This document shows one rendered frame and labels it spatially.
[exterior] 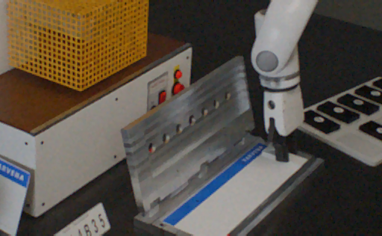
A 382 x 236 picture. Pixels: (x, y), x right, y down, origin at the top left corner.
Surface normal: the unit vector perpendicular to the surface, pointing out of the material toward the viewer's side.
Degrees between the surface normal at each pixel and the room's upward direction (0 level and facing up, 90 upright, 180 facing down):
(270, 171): 0
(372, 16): 90
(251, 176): 0
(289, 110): 78
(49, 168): 90
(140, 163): 74
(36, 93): 0
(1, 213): 69
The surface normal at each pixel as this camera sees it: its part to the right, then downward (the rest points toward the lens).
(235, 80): 0.82, 0.04
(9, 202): -0.54, 0.00
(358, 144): 0.06, -0.88
